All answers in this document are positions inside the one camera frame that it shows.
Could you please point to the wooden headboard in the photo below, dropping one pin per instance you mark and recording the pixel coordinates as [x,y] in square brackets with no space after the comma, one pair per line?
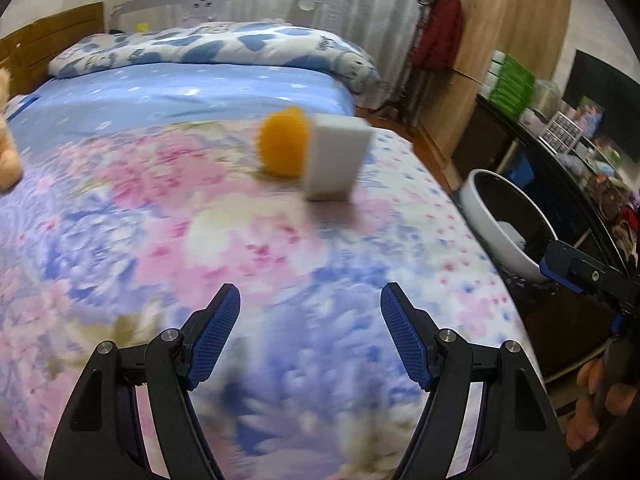
[55,40]

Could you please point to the blue cartoon print quilt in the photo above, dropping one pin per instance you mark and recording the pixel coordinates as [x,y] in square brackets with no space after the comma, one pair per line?
[200,45]

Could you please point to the wooden coat rack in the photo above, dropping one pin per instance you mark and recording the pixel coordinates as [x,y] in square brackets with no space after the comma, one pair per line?
[419,87]

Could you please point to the orange foam fruit net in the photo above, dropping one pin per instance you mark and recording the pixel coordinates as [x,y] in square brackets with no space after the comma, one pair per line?
[282,142]

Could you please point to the framed photo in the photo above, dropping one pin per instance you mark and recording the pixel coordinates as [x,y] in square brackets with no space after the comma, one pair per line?
[591,116]

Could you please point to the grey curtain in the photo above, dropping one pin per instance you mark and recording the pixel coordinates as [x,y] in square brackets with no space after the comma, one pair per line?
[380,0]

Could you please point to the stack of green boxes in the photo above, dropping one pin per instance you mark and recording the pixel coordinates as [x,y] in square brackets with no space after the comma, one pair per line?
[512,82]

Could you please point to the floral blanket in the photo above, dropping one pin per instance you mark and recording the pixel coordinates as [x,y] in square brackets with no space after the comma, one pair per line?
[150,220]

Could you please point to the black television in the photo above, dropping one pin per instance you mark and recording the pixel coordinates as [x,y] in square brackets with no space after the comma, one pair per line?
[610,80]

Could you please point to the blue flowered bedsheet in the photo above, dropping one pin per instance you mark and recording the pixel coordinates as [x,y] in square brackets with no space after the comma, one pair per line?
[175,95]

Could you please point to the small yellow toy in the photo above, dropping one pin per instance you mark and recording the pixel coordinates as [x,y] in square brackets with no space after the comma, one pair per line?
[143,26]

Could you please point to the tan plush toy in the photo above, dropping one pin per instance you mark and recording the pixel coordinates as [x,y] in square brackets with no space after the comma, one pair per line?
[9,150]

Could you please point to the wooden wardrobe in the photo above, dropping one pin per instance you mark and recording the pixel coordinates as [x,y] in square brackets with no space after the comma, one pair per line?
[510,10]

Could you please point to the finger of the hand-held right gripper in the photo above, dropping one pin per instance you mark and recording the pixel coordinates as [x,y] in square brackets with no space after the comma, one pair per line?
[580,267]

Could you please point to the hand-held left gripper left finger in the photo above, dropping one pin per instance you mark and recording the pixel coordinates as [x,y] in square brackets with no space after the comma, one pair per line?
[212,341]

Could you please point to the red jacket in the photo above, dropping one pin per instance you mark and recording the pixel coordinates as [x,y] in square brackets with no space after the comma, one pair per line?
[440,35]

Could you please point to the brown patterned bag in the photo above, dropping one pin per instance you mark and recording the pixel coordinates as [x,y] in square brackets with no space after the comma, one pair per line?
[611,201]

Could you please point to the dark tv cabinet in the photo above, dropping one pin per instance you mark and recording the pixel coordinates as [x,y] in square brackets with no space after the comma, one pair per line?
[480,135]

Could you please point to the white trash bin black liner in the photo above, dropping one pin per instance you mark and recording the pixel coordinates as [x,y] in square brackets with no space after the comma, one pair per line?
[495,241]

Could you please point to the white box with red print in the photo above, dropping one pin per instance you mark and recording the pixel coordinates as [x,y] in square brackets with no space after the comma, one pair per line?
[335,160]

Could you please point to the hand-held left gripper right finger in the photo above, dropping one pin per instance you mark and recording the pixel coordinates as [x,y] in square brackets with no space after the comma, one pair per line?
[407,341]

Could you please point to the person's right hand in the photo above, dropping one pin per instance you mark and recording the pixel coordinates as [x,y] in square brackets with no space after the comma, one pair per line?
[585,425]

